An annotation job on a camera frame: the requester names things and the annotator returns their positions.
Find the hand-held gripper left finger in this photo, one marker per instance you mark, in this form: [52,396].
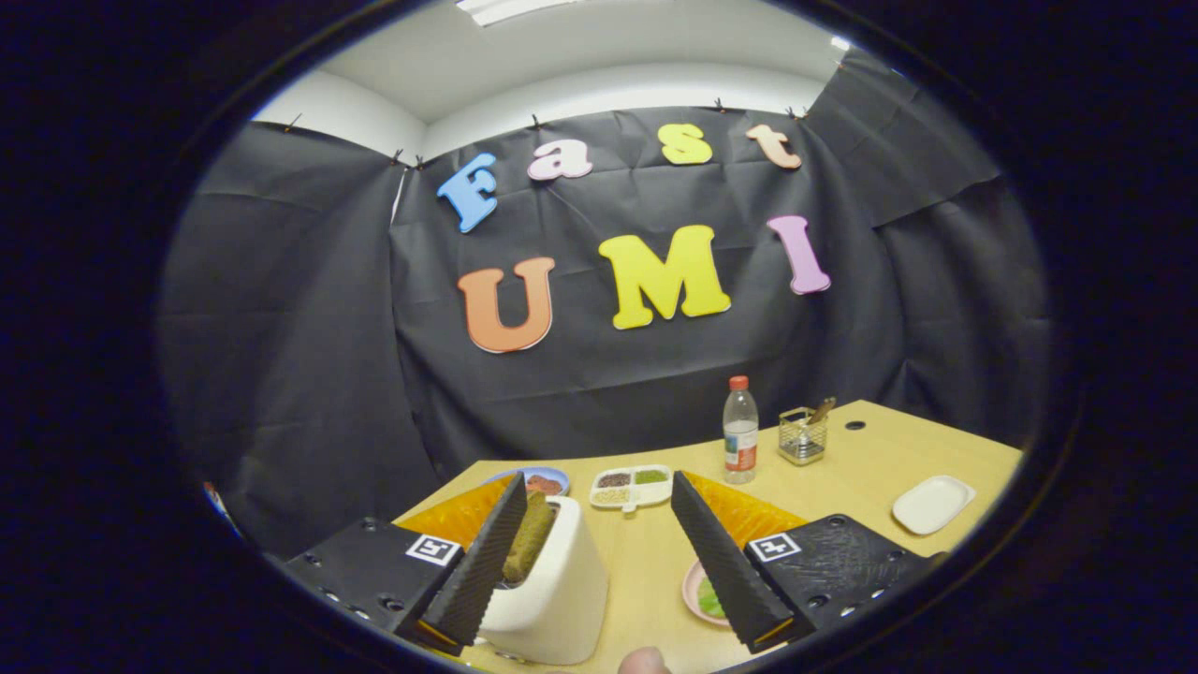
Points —
[477,566]

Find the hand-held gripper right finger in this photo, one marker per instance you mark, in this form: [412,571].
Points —
[725,571]

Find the green lettuce leaf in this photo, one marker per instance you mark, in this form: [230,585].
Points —
[711,597]

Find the toasted brown bread slice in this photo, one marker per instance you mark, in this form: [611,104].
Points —
[529,541]

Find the pink round plate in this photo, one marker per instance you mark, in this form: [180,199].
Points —
[691,590]

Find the white toaster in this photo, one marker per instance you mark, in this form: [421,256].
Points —
[562,599]

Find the small blue plate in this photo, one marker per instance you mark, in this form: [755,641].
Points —
[501,477]

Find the red brown food pieces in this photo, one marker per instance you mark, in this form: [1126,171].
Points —
[545,485]

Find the white compartment condiment tray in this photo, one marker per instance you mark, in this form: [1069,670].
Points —
[632,489]

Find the clear red-capped water bottle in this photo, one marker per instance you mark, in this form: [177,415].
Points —
[739,431]

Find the metal mesh utensil holder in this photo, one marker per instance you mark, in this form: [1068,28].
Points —
[803,440]

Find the black backdrop cloth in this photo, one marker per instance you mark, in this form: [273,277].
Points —
[608,393]

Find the white square plate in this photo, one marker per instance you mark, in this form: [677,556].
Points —
[933,504]

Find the ceiling light panel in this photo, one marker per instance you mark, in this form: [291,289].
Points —
[510,7]

